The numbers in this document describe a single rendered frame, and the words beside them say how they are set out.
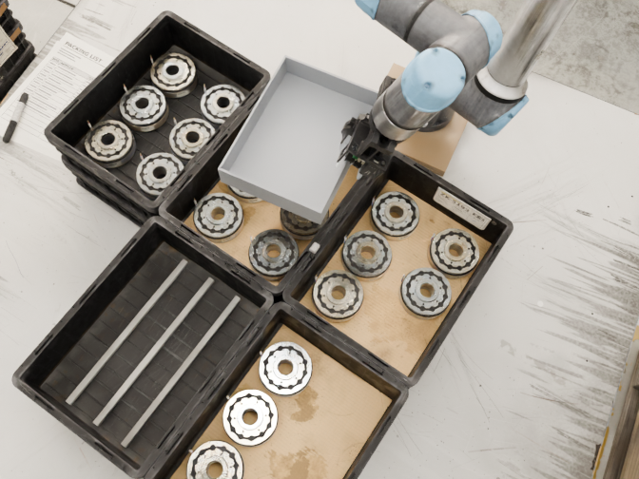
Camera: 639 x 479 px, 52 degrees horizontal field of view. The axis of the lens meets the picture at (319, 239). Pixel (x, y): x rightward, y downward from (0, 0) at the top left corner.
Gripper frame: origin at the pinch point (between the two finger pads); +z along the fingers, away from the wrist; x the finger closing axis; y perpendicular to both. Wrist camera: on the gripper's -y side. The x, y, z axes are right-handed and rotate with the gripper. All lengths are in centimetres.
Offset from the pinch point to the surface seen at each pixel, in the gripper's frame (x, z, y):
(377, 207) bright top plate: 13.3, 18.8, -2.4
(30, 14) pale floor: -112, 147, -68
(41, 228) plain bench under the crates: -49, 54, 25
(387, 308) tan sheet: 23.0, 18.7, 16.8
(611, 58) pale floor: 98, 83, -141
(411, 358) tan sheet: 30.5, 16.4, 24.7
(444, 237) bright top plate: 27.8, 14.3, -1.4
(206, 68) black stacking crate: -33, 36, -22
